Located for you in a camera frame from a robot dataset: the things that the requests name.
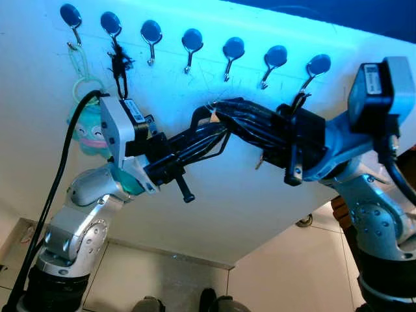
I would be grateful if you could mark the white hook board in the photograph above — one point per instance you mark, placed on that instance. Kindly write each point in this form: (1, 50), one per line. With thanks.
(195, 221)

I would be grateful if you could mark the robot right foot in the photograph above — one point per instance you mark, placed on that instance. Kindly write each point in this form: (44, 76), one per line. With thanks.
(221, 303)

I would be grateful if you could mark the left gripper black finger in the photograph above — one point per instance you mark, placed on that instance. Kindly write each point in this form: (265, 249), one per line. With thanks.
(195, 134)
(200, 146)

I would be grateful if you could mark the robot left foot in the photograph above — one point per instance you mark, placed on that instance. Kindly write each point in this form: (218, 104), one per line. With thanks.
(146, 305)

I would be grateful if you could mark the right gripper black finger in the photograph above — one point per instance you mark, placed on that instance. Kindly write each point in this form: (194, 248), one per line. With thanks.
(250, 110)
(250, 130)

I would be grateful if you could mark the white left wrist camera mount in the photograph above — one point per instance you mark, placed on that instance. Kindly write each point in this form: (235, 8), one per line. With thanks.
(117, 127)

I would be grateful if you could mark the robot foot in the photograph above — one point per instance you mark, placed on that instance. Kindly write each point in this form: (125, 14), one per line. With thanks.
(221, 303)
(146, 305)

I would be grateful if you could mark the small board caster wheel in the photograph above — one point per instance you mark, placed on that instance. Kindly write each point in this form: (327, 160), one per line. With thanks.
(303, 221)

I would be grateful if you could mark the blue metal wall hook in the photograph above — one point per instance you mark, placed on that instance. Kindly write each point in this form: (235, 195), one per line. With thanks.
(110, 23)
(70, 14)
(192, 39)
(151, 30)
(233, 47)
(318, 64)
(275, 56)

